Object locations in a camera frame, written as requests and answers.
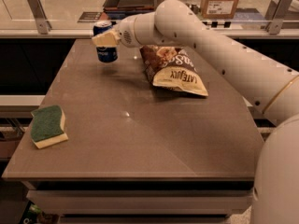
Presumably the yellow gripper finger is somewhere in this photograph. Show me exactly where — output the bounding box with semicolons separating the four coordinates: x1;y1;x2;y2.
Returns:
92;29;121;47

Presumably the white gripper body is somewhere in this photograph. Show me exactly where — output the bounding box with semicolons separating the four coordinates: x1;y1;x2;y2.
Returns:
115;12;163;47

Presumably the blue pepsi can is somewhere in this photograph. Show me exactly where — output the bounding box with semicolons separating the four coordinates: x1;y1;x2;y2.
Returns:
93;21;118;63

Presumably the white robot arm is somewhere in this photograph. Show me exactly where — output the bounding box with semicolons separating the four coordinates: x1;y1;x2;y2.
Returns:
93;0;299;224

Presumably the green yellow sponge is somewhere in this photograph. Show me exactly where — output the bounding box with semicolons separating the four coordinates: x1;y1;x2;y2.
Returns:
31;105;68;148

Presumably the brown chip bag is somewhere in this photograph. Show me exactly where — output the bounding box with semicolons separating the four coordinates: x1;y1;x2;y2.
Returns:
140;45;208;97

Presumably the cardboard box with label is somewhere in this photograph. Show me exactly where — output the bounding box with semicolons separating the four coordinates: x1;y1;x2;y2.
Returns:
200;0;239;19

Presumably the left metal glass bracket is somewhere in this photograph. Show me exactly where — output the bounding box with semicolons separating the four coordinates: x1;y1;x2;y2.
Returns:
27;0;51;35

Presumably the right metal glass bracket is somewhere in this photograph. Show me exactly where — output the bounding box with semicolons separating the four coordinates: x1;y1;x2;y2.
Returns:
266;0;292;35

